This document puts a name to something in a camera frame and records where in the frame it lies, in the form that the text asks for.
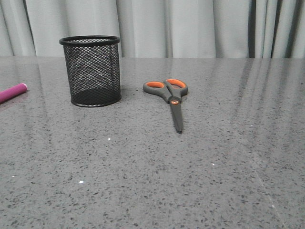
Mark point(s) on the grey orange scissors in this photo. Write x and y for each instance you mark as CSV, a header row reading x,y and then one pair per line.
x,y
171,91

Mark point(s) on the magenta marker pen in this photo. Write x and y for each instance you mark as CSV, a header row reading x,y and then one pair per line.
x,y
12,92

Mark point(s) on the black mesh pen cup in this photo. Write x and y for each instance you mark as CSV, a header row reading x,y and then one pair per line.
x,y
93,69

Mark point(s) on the grey curtain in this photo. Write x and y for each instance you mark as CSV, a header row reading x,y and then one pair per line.
x,y
158,28

